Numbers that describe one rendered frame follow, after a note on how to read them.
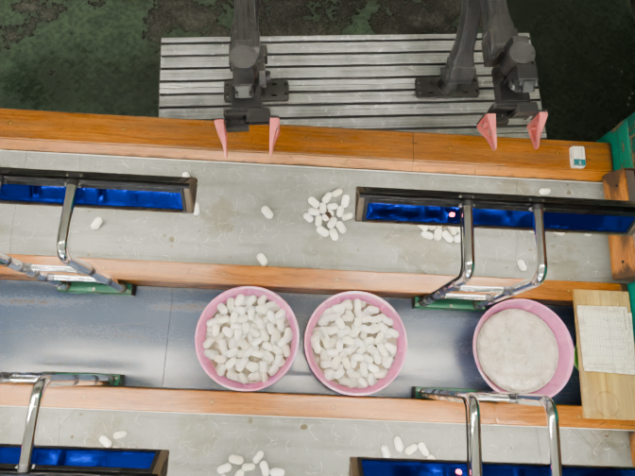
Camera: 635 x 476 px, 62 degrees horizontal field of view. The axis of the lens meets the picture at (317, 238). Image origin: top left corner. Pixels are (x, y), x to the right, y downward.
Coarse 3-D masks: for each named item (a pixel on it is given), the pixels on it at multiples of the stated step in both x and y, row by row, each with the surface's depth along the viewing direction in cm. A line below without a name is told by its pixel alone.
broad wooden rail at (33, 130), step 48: (0, 144) 149; (48, 144) 149; (96, 144) 149; (144, 144) 149; (192, 144) 150; (240, 144) 150; (288, 144) 151; (336, 144) 152; (384, 144) 152; (432, 144) 153; (480, 144) 154; (528, 144) 154; (576, 144) 155
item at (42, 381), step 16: (48, 384) 101; (64, 384) 109; (80, 384) 117; (96, 384) 127; (112, 384) 137; (32, 400) 97; (32, 416) 97; (32, 432) 96; (32, 448) 96; (32, 464) 96
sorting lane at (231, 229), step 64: (256, 192) 150; (320, 192) 150; (512, 192) 153; (576, 192) 154; (128, 256) 143; (192, 256) 144; (256, 256) 145; (320, 256) 146; (384, 256) 147; (448, 256) 147; (512, 256) 148; (576, 256) 149
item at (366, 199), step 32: (384, 192) 113; (416, 192) 115; (448, 192) 117; (416, 224) 117; (448, 224) 116; (480, 224) 116; (512, 224) 116; (544, 224) 116; (576, 224) 116; (608, 224) 116
